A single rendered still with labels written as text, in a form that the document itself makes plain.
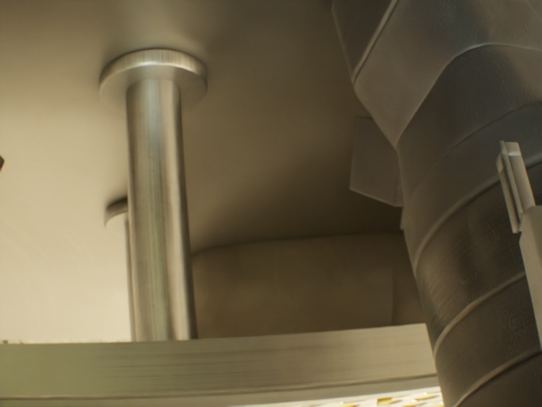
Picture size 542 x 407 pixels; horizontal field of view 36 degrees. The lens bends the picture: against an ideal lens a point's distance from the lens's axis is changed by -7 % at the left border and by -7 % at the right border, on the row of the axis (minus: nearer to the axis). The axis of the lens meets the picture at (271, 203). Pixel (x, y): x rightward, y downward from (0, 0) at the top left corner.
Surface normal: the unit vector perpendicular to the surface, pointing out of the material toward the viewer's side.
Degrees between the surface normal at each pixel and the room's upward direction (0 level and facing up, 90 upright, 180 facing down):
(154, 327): 90
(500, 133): 95
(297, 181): 0
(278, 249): 93
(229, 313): 99
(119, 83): 0
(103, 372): 90
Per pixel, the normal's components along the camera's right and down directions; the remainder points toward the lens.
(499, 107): -0.30, -0.54
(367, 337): 0.15, -0.40
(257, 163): 0.11, 0.92
